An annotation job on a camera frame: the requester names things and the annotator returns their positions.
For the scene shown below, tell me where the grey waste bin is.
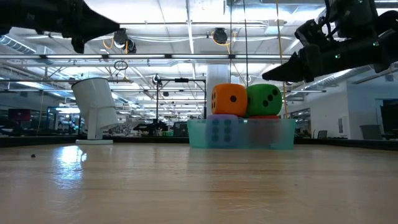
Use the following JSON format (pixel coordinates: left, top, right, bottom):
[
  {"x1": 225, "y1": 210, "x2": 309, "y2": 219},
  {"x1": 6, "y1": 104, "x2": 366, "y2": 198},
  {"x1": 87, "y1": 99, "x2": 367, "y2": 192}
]
[{"x1": 359, "y1": 124, "x2": 384, "y2": 141}]

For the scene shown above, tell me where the red display screen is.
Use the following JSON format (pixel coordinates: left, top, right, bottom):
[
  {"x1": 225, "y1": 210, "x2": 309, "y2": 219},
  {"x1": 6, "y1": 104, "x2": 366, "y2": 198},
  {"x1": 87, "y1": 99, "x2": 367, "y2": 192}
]
[{"x1": 7, "y1": 108, "x2": 32, "y2": 122}]

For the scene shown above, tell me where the black gantry frame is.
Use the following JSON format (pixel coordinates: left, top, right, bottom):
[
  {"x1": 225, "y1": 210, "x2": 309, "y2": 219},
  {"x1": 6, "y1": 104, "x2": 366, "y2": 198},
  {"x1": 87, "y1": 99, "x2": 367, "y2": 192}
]
[{"x1": 154, "y1": 73, "x2": 208, "y2": 125}]

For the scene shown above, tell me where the white camera on table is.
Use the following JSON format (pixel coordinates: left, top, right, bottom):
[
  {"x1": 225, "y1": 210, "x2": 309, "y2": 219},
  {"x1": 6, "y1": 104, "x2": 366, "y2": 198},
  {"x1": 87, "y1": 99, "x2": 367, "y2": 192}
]
[{"x1": 71, "y1": 77, "x2": 121, "y2": 146}]

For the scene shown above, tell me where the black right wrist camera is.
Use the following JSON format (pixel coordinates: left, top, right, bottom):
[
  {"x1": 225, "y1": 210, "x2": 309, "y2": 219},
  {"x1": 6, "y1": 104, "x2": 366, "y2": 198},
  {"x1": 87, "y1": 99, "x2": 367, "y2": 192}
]
[{"x1": 294, "y1": 19, "x2": 325, "y2": 47}]

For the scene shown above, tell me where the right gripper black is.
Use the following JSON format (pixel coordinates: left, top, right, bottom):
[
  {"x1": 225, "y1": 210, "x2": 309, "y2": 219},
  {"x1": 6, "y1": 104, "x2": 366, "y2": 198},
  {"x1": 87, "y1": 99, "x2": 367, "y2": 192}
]
[{"x1": 262, "y1": 35, "x2": 355, "y2": 83}]

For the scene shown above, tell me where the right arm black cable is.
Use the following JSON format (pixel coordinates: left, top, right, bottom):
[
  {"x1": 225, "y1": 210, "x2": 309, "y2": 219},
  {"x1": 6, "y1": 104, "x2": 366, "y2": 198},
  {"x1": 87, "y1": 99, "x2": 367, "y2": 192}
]
[{"x1": 323, "y1": 0, "x2": 333, "y2": 34}]

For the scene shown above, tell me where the thin black cable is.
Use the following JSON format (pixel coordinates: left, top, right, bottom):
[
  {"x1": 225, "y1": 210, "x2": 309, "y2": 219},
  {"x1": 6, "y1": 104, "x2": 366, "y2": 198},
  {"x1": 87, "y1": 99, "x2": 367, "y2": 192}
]
[
  {"x1": 242, "y1": 0, "x2": 251, "y2": 84},
  {"x1": 229, "y1": 0, "x2": 233, "y2": 68}
]

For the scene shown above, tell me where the green foam die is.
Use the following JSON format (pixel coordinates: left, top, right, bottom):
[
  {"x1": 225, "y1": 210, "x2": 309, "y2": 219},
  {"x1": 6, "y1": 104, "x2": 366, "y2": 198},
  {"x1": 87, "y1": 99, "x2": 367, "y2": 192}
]
[{"x1": 245, "y1": 83, "x2": 283, "y2": 118}]

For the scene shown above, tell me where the red foam die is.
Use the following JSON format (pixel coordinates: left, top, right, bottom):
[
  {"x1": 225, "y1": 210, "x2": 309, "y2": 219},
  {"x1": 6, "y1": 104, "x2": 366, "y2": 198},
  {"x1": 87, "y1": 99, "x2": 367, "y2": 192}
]
[{"x1": 248, "y1": 114, "x2": 280, "y2": 146}]

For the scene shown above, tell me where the dark computer monitor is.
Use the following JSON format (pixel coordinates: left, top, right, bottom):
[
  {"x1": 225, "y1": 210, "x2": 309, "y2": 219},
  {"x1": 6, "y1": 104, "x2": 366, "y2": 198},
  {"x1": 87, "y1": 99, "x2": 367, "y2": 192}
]
[{"x1": 381, "y1": 104, "x2": 398, "y2": 141}]

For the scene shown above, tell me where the teal translucent plastic bin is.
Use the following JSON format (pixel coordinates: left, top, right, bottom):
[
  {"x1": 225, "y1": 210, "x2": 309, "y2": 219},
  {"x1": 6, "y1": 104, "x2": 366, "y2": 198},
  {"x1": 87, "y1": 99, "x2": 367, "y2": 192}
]
[{"x1": 187, "y1": 118, "x2": 297, "y2": 151}]

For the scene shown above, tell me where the black aluminium table frame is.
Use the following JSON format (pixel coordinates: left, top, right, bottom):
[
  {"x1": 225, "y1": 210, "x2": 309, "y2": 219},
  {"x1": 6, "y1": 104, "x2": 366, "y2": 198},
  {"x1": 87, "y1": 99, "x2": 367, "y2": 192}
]
[{"x1": 0, "y1": 135, "x2": 398, "y2": 151}]

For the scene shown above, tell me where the orange foam die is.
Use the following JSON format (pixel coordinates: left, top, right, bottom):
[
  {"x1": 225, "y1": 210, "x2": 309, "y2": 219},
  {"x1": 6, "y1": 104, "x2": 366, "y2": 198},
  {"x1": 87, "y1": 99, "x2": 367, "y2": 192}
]
[{"x1": 211, "y1": 83, "x2": 249, "y2": 118}]

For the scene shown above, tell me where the black cable reel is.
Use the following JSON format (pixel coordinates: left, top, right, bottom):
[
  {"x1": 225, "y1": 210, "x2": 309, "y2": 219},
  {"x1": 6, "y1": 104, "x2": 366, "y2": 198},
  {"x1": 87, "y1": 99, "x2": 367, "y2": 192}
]
[
  {"x1": 112, "y1": 27, "x2": 137, "y2": 54},
  {"x1": 212, "y1": 27, "x2": 229, "y2": 45}
]

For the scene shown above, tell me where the purple foam die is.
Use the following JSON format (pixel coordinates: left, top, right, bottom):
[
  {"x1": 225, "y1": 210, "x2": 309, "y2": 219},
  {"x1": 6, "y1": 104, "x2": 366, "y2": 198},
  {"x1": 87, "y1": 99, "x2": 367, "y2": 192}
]
[{"x1": 206, "y1": 114, "x2": 241, "y2": 149}]

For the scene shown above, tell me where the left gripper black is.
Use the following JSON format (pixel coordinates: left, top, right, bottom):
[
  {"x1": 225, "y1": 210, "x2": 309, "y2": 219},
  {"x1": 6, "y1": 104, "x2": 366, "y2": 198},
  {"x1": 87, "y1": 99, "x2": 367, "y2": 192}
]
[{"x1": 39, "y1": 0, "x2": 121, "y2": 54}]

